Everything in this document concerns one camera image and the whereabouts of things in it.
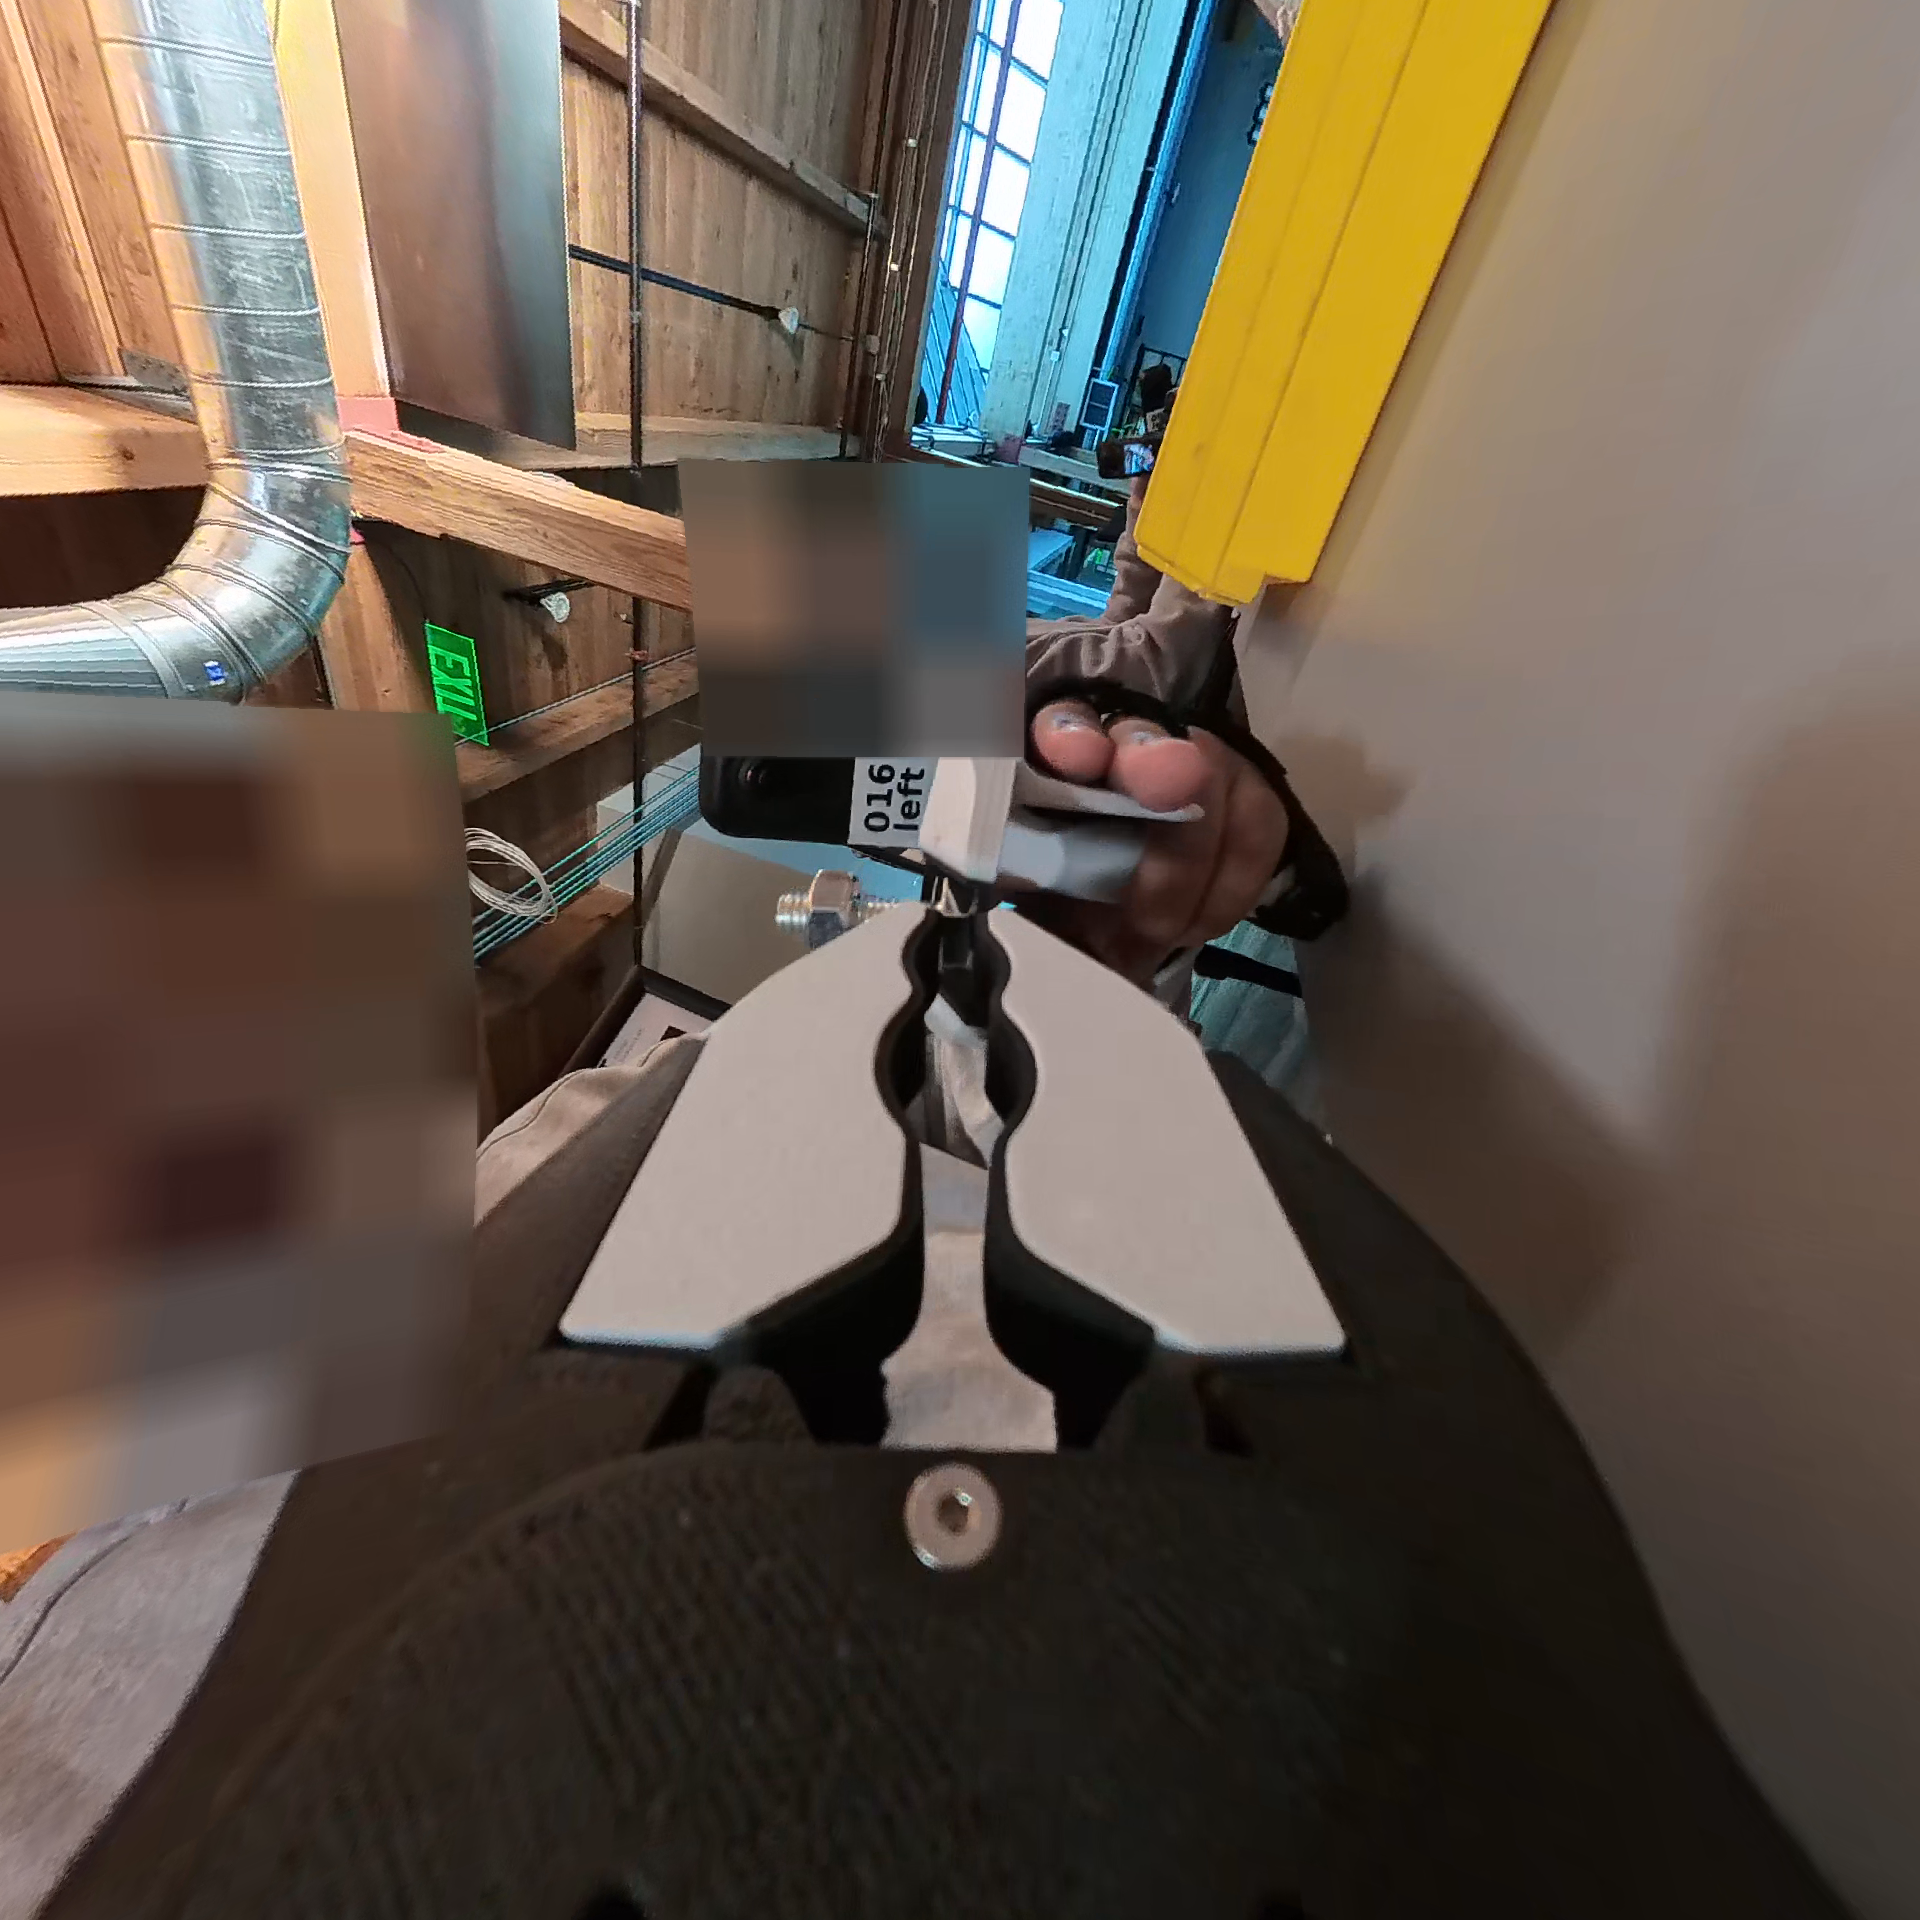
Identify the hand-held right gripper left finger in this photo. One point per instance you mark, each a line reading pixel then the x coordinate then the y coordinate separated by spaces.
pixel 750 1170

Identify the silver threaded bolt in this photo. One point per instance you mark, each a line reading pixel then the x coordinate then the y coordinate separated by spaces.
pixel 791 908

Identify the silver ventilation duct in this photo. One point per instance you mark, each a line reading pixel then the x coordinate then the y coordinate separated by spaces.
pixel 240 300

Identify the person's grey sweatshirt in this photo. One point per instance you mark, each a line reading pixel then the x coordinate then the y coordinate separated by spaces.
pixel 89 1724

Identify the grey sheet metal panel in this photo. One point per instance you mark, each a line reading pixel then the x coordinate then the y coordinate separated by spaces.
pixel 450 224

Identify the silver hex nut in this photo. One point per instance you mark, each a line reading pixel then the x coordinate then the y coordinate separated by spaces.
pixel 831 906

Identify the green exit sign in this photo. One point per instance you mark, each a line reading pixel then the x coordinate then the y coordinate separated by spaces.
pixel 457 682

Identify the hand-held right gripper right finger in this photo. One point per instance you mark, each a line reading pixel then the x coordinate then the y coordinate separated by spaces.
pixel 1154 1184

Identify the yellow plastic bin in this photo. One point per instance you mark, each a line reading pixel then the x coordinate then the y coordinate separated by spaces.
pixel 1319 300

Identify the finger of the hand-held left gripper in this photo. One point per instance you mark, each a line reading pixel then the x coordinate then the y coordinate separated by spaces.
pixel 968 825

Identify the person's left hand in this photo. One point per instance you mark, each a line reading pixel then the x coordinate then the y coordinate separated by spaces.
pixel 1215 868

